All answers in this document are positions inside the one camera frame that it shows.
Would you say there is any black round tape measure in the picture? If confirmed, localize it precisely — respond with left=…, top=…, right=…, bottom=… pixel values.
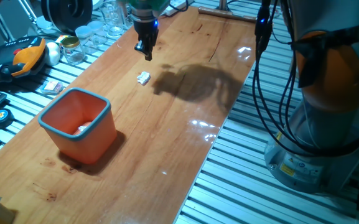
left=0, top=108, right=14, bottom=129

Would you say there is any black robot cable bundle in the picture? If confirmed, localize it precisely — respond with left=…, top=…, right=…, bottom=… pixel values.
left=162, top=0, right=359, bottom=156

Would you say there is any clear jar white lid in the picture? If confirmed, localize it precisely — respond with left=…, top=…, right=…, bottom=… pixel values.
left=75, top=25, right=93, bottom=47

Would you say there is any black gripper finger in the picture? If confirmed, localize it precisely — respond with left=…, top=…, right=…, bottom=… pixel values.
left=144, top=34, right=156, bottom=62
left=134, top=39, right=147, bottom=54

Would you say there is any small clear wrapped packet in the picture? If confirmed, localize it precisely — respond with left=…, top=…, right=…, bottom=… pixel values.
left=39, top=80, right=64, bottom=96

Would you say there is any glass jar gold lid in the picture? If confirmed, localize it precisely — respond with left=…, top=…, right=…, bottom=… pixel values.
left=60, top=35, right=86, bottom=65

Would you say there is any white power strip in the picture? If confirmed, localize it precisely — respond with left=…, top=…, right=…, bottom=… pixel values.
left=162, top=0, right=195, bottom=16

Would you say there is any white tissue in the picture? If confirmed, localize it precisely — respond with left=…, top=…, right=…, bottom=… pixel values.
left=136, top=71, right=151, bottom=86

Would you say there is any white egg-shaped object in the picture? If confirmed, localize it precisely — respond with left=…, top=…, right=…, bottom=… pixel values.
left=44, top=41, right=62, bottom=67

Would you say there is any orange wooden board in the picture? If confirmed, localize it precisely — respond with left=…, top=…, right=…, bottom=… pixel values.
left=0, top=6, right=269, bottom=224

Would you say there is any clear drinking glass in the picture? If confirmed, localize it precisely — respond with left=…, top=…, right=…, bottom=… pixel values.
left=103, top=1, right=126, bottom=38

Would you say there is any black filament spool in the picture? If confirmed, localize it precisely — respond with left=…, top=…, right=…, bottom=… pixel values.
left=40, top=0, right=93, bottom=35

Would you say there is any orange trash can blue rim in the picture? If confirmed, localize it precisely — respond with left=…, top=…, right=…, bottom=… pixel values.
left=37, top=87, right=118, bottom=165

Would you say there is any black orange teach pendant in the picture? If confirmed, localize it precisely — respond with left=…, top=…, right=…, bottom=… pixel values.
left=0, top=35, right=47, bottom=84

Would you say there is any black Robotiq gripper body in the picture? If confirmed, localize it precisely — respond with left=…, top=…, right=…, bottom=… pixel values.
left=133, top=19, right=160, bottom=41

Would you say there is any wooden handle claw hammer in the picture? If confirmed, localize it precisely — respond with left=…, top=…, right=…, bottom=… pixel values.
left=197, top=6, right=258, bottom=24

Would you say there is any clear plastic jar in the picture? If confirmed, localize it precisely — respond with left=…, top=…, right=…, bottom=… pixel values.
left=87, top=20, right=108, bottom=47

